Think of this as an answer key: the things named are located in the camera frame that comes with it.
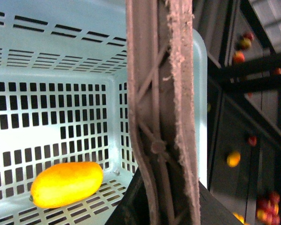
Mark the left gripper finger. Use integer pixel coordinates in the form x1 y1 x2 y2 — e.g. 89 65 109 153
104 167 244 225

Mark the yellow mango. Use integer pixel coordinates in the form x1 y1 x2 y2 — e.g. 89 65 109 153
30 162 104 209

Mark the light blue plastic basket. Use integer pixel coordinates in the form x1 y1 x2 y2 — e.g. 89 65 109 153
0 0 207 225

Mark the brown basket handle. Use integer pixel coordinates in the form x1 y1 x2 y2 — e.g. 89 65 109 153
126 0 200 225

